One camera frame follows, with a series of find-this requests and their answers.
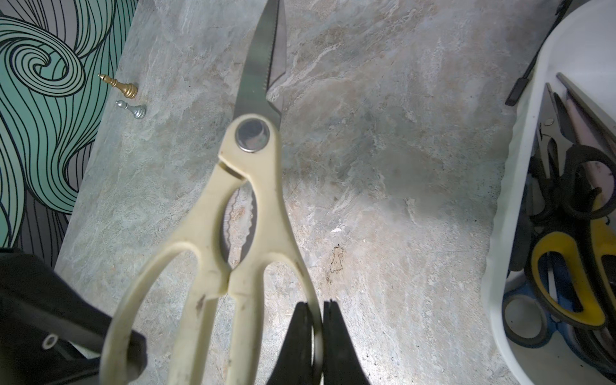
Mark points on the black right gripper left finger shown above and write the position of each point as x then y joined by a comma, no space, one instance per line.
295,360

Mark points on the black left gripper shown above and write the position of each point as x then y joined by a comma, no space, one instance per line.
44,323

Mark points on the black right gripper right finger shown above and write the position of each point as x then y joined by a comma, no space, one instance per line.
341,365

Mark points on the cream handled kitchen scissors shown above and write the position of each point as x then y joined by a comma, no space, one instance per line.
236,229

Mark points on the yellow black handled scissors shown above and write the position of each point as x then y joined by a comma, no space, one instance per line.
571,270

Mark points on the pink bladed scissors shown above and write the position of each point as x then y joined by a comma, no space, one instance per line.
593,127

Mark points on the white plastic storage box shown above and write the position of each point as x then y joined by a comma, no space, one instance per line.
582,47

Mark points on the gold chess pawn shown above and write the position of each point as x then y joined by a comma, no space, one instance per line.
129,90

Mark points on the blue handled scissors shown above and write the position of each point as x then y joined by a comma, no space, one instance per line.
529,325

